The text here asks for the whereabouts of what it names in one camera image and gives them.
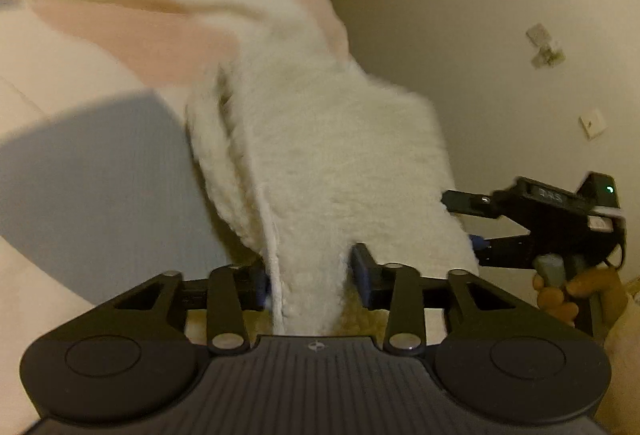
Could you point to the checkered quilt on bed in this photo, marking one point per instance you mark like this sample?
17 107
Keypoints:
99 191

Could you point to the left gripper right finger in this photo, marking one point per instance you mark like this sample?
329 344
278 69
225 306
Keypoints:
394 288

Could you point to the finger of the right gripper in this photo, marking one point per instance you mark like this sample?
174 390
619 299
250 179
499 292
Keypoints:
470 204
515 252

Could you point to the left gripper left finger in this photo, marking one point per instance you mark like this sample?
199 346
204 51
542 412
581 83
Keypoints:
231 291

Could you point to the cream fleece vest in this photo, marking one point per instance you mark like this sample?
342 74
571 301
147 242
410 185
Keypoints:
303 156

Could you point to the person's right hand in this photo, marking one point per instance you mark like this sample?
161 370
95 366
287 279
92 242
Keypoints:
595 282

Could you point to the white wall socket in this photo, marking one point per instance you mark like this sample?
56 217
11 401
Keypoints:
593 123

